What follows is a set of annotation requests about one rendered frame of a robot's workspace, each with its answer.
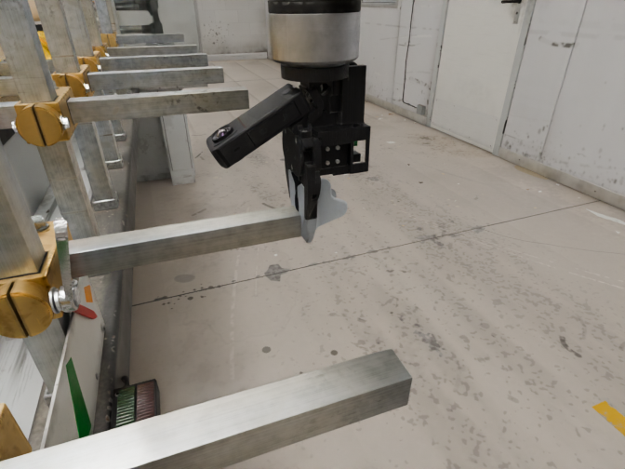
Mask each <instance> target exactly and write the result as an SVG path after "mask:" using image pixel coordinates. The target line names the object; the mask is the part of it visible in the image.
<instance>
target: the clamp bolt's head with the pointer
mask: <svg viewBox="0 0 625 469"><path fill-rule="evenodd" d="M49 301H50V305H51V308H52V311H53V312H54V313H55V314H59V313H60V311H62V310H61V308H60V304H59V298H58V288H55V287H52V288H51V289H50V291H49ZM73 302H74V304H75V306H76V307H77V306H79V308H78V309H77V310H76V311H73V312H74V313H77V314H79V315H82V316H85V317H87V318H90V319H95V318H96V317H98V316H97V315H96V314H95V312H94V311H93V310H90V309H88V308H86V307H85V306H83V305H81V304H80V303H81V297H80V291H79V289H78V287H77V286H74V287H73Z"/></svg>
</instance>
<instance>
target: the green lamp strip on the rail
mask: <svg viewBox="0 0 625 469"><path fill-rule="evenodd" d="M118 393H119V394H120V395H118V398H117V412H116V427H115V428H117V427H120V426H124V425H127V424H130V423H133V422H135V386H132V387H128V388H125V389H122V390H118Z"/></svg>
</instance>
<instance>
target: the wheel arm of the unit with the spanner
mask: <svg viewBox="0 0 625 469"><path fill-rule="evenodd" d="M300 236H301V216H300V214H299V212H298V211H297V210H296V208H295V207H294V206H288V207H281V208H271V209H264V210H259V211H253V212H247V213H241V214H235V215H230V216H223V217H217V218H212V219H205V220H200V221H188V222H183V223H177V224H170V225H165V226H159V227H153V228H147V229H141V230H136V231H129V232H123V233H118V234H107V235H101V236H94V237H89V238H83V239H76V240H71V241H69V252H70V265H71V277H72V278H76V277H82V276H87V275H96V274H102V273H107V272H111V271H117V270H122V269H127V268H132V267H138V266H142V265H148V264H153V263H158V262H163V261H173V260H177V259H183V258H188V257H193V256H198V255H204V254H208V253H213V252H219V251H223V250H229V249H234V248H243V247H249V246H254V245H258V244H264V243H269V242H274V241H279V240H285V239H289V238H295V237H300Z"/></svg>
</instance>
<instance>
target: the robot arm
mask: <svg viewBox="0 0 625 469"><path fill-rule="evenodd" d="M268 11H269V13H268V17H269V31H270V45H271V58H272V60H274V61H275V62H279V63H281V77H282V78H283V79H285V80H288V81H294V82H300V85H299V88H297V87H295V86H293V85H291V84H286V85H285V86H283V87H281V88H280V89H278V90H277V91H275V92H274V93H273V94H272V95H270V96H269V97H267V98H266V99H264V100H262V101H261V102H259V103H258V104H257V105H255V106H254V107H252V108H251V109H249V110H248V111H246V112H245V113H243V114H241V115H240V116H238V117H237V118H235V119H234V120H233V121H232V122H230V123H229V124H227V125H224V126H223V127H220V128H219V129H217V130H216V131H215V132H214V133H212V134H211V136H209V137H208V138H207V139H206V145H207V147H208V149H209V151H210V152H211V154H212V155H213V156H214V158H215V159H216V160H217V162H218V163H219V164H220V165H221V166H222V167H223V168H229V167H231V166H232V165H234V164H235V163H237V162H239V161H240V160H242V159H243V158H244V157H245V156H247V155H248V154H250V153H252V152H253V151H254V150H256V149H257V148H259V147H260V146H261V145H262V144H264V143H265V142H267V141H269V140H270V139H272V138H273V137H274V136H276V135H277V134H279V133H280V132H282V131H283V138H282V143H283V152H284V157H285V167H286V181H287V187H288V192H289V197H290V201H291V206H294V207H295V208H296V210H297V211H298V212H299V214H300V216H301V236H302V238H303V239H304V240H305V242H306V243H310V242H312V240H313V237H314V233H315V230H316V229H317V227H319V226H321V225H323V224H326V223H328V222H330V221H333V220H335V219H337V218H340V217H342V216H343V215H344V214H345V213H346V211H347V208H348V206H347V202H346V201H344V200H342V199H338V198H336V197H337V196H336V192H335V190H333V189H331V184H330V182H329V180H327V179H325V178H321V177H320V176H323V175H329V174H332V175H333V176H337V175H342V174H349V173H350V174H354V173H360V172H366V171H368V161H369V144H370V128H371V126H369V125H367V124H366V123H365V122H364V115H365V95H366V65H364V64H361V65H357V63H355V62H354V60H356V59H357V58H358V57H359V46H360V19H361V0H269V1H268ZM363 140H366V155H365V162H360V161H361V154H360V153H358V152H356V151H355V150H353V146H357V142H358V141H363ZM353 162H360V163H353Z"/></svg>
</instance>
